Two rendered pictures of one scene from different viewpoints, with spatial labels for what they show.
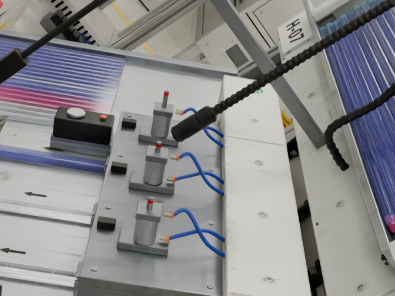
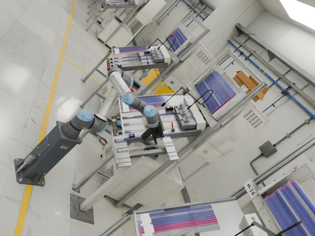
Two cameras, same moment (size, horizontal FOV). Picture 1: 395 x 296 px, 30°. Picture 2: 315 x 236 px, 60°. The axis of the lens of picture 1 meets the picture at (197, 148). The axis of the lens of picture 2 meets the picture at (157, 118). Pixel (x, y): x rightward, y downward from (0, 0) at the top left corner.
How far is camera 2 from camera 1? 1.86 m
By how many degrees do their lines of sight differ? 9
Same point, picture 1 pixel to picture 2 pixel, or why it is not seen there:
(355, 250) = (208, 116)
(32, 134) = (162, 111)
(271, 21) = (177, 74)
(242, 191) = (194, 112)
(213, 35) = (166, 79)
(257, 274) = (199, 121)
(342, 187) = (205, 109)
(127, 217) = (183, 118)
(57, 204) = (171, 119)
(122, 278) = (186, 124)
